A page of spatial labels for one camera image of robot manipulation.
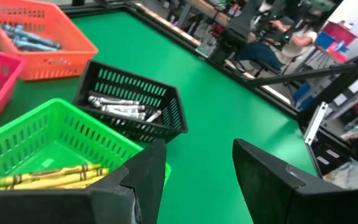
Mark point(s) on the wooden desk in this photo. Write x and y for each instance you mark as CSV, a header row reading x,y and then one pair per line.
x,y
210,9

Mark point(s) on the white metal bracket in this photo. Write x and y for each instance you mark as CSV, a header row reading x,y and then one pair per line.
x,y
315,123

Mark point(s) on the green plastic basket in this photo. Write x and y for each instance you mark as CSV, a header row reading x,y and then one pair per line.
x,y
57,105

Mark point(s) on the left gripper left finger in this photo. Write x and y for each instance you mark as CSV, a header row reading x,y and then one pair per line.
x,y
73,207

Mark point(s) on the red storage bin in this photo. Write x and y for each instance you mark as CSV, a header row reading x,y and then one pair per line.
x,y
339,32

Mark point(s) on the black plastic basket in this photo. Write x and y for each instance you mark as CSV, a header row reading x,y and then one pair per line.
x,y
129,74

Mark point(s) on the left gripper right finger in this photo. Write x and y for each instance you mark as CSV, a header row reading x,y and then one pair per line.
x,y
291,205

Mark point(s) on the black crayon white wrapper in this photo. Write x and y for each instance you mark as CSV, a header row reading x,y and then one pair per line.
x,y
123,108
154,116
104,105
126,115
113,100

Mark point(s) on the yellow crayon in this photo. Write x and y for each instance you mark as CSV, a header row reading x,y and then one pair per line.
x,y
51,172
79,184
57,182

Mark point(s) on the green table mat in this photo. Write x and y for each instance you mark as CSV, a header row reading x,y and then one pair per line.
x,y
213,93

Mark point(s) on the black background robot arm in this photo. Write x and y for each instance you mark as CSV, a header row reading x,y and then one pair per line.
x,y
238,31

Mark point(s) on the blue crayon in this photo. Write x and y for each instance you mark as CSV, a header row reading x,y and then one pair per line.
x,y
42,40
17,31
33,46
14,36

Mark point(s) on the orange plastic basket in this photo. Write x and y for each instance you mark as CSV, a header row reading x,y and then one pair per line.
x,y
73,46

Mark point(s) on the black aluminium table frame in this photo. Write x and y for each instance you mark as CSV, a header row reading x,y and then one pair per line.
x,y
259,90

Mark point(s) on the person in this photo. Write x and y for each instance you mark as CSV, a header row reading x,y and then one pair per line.
x,y
300,43

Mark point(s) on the black office chair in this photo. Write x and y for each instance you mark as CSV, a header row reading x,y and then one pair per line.
x,y
266,67

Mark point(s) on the blue storage box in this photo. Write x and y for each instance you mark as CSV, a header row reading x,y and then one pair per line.
x,y
325,40

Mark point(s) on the patterned grey cloth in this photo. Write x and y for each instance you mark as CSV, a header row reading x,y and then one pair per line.
x,y
353,174

